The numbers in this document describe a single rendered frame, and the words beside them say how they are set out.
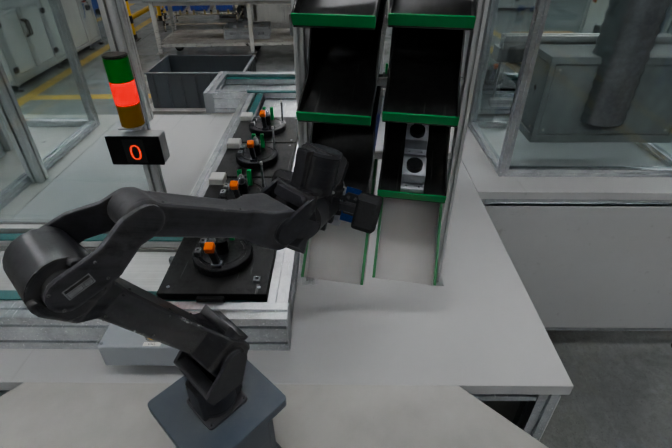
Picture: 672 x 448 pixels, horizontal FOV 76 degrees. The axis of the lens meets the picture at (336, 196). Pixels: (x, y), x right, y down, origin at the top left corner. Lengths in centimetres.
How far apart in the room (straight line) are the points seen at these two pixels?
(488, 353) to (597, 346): 140
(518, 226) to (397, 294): 71
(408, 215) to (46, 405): 82
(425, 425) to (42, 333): 81
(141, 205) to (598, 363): 214
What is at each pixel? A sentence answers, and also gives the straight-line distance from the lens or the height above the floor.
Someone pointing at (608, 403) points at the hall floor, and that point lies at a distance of 223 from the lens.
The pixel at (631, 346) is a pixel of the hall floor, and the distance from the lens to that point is 249.
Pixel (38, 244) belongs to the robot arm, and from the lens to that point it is 45.
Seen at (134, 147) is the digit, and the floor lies 121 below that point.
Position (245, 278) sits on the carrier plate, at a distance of 101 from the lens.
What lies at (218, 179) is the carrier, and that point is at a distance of 135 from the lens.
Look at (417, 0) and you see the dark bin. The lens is 79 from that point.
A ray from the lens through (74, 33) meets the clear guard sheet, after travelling 110.
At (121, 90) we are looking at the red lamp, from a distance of 104.
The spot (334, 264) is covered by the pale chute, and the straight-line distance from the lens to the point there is 95.
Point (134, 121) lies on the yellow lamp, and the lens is 106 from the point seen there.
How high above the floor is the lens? 165
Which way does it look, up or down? 33 degrees down
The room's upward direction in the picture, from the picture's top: straight up
